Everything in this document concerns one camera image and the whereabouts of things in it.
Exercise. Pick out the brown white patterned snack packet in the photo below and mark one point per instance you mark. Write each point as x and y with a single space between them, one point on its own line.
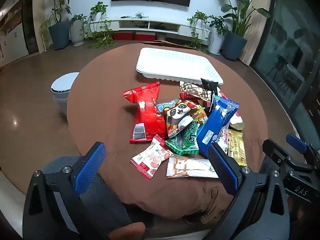
192 90

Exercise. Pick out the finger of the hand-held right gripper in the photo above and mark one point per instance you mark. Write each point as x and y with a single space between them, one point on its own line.
296 142
272 150

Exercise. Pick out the glass sliding door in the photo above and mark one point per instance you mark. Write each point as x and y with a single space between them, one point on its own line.
287 55

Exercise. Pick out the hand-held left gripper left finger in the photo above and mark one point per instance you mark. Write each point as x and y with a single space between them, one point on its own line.
88 167

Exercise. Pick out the dark glass cabinet panel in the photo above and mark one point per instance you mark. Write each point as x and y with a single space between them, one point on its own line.
30 17

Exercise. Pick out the red snack packet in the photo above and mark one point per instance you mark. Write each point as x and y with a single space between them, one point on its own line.
147 115

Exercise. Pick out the pink cartoon snack packet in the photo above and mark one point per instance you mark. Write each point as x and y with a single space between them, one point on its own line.
224 142

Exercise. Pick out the small plant in white pot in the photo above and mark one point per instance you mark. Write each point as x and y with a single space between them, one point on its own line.
77 32

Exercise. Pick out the white plastic tray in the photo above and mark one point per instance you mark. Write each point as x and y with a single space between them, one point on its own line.
175 62

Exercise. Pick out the tall plant in blue pot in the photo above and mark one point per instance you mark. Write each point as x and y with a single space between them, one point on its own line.
58 35

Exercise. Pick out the light blue panda snack packet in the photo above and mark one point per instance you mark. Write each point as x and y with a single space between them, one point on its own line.
180 115

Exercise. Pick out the white red candy packet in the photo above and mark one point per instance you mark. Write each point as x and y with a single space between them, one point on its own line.
151 158

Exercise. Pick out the orange snack packet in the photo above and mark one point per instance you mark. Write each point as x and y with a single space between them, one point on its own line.
198 111

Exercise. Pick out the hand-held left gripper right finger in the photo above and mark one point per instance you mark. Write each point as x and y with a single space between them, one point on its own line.
222 170

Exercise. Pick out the bushy plant in white pot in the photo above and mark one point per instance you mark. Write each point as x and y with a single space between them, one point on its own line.
217 40

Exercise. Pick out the black snack packet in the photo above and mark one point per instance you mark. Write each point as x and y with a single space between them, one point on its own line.
209 87

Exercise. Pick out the small dark tool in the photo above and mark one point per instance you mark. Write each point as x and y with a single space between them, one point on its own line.
125 17

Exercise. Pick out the gold snack packet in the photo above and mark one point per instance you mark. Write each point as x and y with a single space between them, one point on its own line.
236 145

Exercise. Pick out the cardboard piece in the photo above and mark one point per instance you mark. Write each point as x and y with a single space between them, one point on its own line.
160 42

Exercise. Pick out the trailing plant on glass stand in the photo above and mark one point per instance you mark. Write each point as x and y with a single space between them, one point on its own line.
197 17

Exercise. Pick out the trailing ivy plant on stand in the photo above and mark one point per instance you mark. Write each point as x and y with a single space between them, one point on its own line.
98 8

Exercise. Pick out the white television cabinet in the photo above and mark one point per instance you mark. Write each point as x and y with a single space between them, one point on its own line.
130 25

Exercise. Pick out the white wall cabinet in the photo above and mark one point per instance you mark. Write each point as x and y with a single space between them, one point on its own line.
12 42

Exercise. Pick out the large-leaf plant in blue pot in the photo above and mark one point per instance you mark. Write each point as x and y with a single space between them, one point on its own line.
233 46

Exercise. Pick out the red storage box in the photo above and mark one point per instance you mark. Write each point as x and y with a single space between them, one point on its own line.
122 35
145 36

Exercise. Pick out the green snack packet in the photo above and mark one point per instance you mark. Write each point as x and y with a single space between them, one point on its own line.
186 140

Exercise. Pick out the white round bin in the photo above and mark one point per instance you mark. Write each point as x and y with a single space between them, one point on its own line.
62 87

